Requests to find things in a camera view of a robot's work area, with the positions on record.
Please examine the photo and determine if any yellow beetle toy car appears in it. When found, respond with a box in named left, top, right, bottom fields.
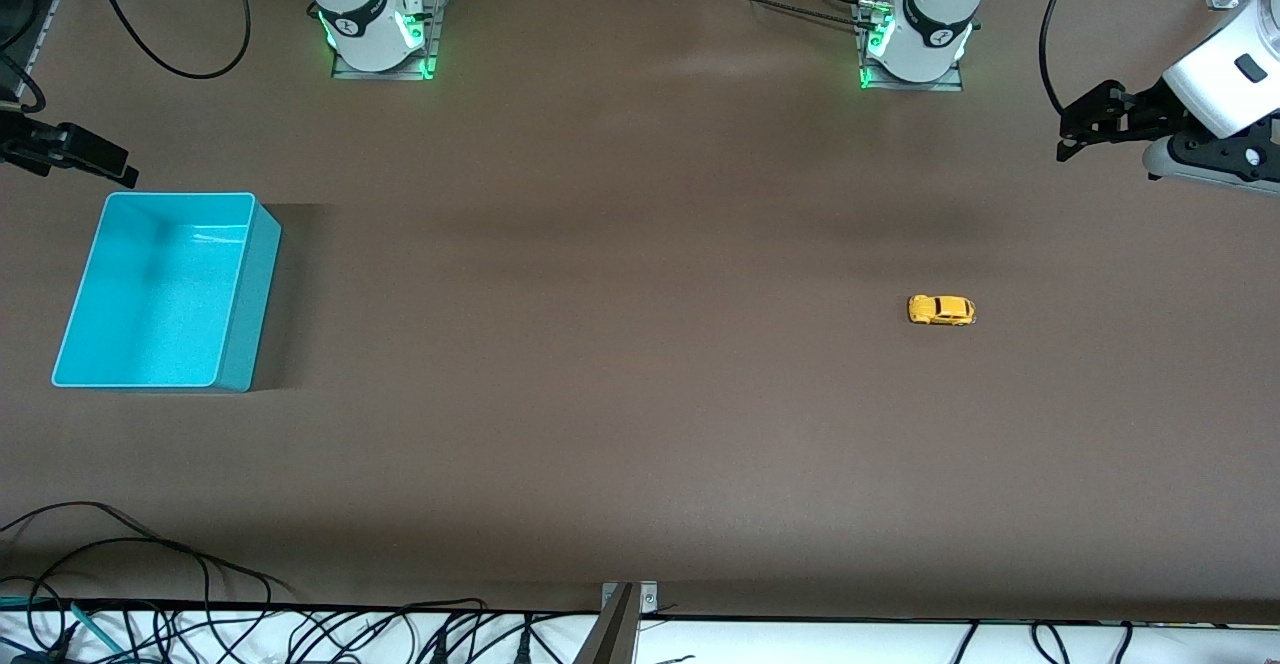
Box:
left=907, top=294, right=977, bottom=327

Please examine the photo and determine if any turquoise plastic bin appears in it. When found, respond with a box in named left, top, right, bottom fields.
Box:
left=51, top=192, right=283, bottom=393

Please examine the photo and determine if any angled dark metal bar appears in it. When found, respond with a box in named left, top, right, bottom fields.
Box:
left=574, top=584, right=639, bottom=664

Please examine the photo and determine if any black looping right arm cable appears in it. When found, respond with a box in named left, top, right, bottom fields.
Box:
left=88, top=0, right=253, bottom=81

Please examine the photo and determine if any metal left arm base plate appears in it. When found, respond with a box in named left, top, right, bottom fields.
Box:
left=855, top=2, right=967, bottom=93

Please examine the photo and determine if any thick braided black cable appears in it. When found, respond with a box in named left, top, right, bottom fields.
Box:
left=715, top=0, right=867, bottom=31

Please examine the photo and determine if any long black looping cable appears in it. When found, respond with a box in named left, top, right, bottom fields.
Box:
left=0, top=500, right=297, bottom=607

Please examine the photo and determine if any arched black cable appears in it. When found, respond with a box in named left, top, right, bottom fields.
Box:
left=0, top=537, right=273, bottom=650

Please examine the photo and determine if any teal cable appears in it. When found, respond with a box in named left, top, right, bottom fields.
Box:
left=0, top=596, right=117, bottom=650

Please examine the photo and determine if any small metal bracket plate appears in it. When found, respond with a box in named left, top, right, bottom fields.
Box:
left=601, top=580, right=660, bottom=615

